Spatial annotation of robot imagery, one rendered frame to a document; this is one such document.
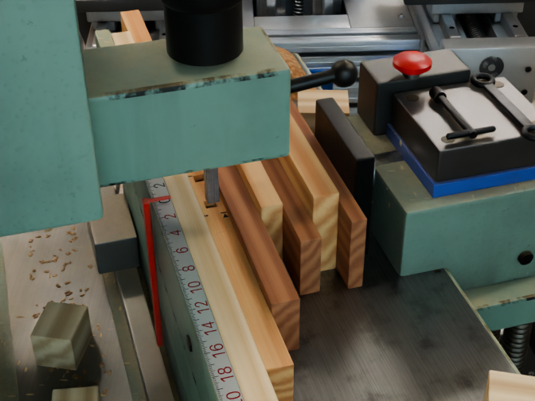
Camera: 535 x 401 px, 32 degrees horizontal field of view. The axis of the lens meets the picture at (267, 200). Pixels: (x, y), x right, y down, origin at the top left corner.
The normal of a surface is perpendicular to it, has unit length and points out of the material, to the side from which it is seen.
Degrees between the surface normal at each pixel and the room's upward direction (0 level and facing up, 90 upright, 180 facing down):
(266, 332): 0
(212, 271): 0
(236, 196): 0
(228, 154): 90
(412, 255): 90
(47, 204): 90
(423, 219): 90
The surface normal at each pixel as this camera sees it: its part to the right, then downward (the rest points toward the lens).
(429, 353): 0.00, -0.81
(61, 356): -0.18, 0.58
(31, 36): 0.29, 0.56
